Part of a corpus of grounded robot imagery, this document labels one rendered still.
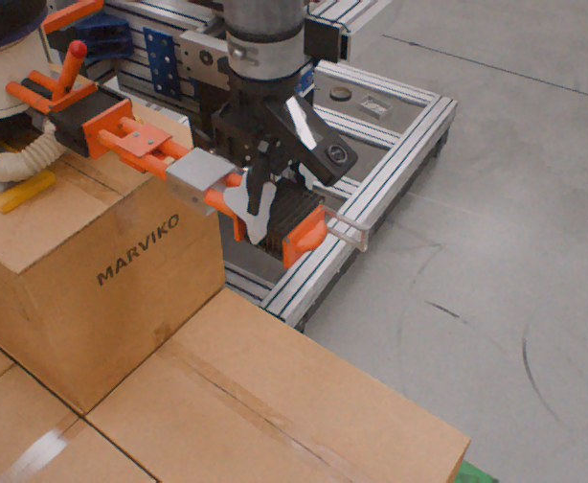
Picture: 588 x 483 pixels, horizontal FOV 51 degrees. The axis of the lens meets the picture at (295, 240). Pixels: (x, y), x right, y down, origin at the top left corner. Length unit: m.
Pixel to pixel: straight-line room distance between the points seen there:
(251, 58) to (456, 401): 1.45
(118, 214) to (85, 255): 0.08
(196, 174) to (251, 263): 1.09
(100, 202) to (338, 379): 0.56
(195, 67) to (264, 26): 0.76
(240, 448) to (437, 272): 1.20
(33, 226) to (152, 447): 0.45
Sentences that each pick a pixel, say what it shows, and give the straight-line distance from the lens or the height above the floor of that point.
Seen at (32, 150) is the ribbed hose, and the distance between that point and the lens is 1.02.
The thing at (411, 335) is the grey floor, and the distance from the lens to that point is 2.00.
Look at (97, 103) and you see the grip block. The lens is 0.97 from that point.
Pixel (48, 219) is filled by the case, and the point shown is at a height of 0.94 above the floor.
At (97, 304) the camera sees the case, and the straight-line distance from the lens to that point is 1.10.
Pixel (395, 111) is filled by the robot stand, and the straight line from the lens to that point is 2.52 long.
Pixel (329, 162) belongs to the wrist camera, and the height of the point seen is 1.20.
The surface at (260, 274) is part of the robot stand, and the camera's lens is 1.85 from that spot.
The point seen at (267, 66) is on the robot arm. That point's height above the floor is 1.30.
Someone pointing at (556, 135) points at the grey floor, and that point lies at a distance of 2.94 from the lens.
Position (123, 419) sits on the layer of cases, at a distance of 1.24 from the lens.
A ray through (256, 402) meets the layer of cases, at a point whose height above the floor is 0.54.
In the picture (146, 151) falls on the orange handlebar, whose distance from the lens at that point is 0.86.
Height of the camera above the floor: 1.60
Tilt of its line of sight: 46 degrees down
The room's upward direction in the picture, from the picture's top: straight up
